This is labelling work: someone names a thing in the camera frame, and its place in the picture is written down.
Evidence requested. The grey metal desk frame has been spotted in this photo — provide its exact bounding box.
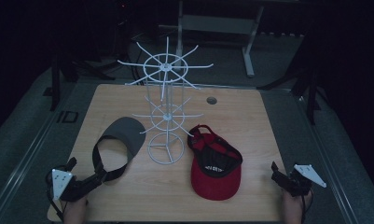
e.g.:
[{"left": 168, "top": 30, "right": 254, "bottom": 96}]
[{"left": 158, "top": 0, "right": 267, "bottom": 78}]

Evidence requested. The red and black cap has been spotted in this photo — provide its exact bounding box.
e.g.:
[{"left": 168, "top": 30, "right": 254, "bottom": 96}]
[{"left": 187, "top": 124, "right": 244, "bottom": 202}]

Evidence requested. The grey sun visor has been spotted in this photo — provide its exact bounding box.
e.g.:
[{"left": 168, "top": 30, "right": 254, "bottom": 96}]
[{"left": 91, "top": 116, "right": 147, "bottom": 183}]

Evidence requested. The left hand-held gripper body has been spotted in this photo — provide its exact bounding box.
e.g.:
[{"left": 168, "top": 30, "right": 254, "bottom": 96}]
[{"left": 46, "top": 165, "right": 89, "bottom": 203}]

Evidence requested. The person's right hand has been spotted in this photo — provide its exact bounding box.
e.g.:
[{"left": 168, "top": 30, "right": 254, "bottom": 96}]
[{"left": 281, "top": 189, "right": 313, "bottom": 224}]

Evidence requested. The white wire hat rack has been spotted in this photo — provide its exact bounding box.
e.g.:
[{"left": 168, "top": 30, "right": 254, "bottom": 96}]
[{"left": 117, "top": 35, "right": 215, "bottom": 166}]

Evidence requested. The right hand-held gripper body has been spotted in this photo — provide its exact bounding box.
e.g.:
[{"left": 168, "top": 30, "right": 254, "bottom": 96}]
[{"left": 284, "top": 163, "right": 328, "bottom": 198}]

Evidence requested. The black stand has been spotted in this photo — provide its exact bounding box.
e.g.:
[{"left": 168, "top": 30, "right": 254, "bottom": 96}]
[
  {"left": 256, "top": 61, "right": 323, "bottom": 126},
  {"left": 48, "top": 53, "right": 117, "bottom": 112}
]

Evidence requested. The person's left hand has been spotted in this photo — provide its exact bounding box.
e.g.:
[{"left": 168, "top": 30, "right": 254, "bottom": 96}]
[{"left": 61, "top": 195, "right": 90, "bottom": 224}]

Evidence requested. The black floor bracket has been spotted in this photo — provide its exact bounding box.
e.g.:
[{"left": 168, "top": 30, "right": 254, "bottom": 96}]
[{"left": 56, "top": 110, "right": 79, "bottom": 124}]

